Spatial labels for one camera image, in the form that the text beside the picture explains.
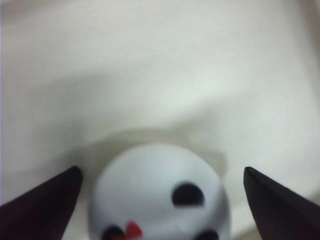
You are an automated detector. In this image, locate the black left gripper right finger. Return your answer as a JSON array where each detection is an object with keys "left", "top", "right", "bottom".
[{"left": 243, "top": 166, "right": 320, "bottom": 240}]

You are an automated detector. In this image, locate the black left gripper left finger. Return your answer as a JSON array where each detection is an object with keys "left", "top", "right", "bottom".
[{"left": 0, "top": 166, "right": 83, "bottom": 240}]

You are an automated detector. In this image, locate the white panda bun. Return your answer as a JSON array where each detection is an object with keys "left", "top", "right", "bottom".
[{"left": 88, "top": 143, "right": 231, "bottom": 240}]

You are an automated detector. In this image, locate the cream square plastic tray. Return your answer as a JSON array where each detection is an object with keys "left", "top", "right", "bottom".
[{"left": 0, "top": 0, "right": 320, "bottom": 240}]

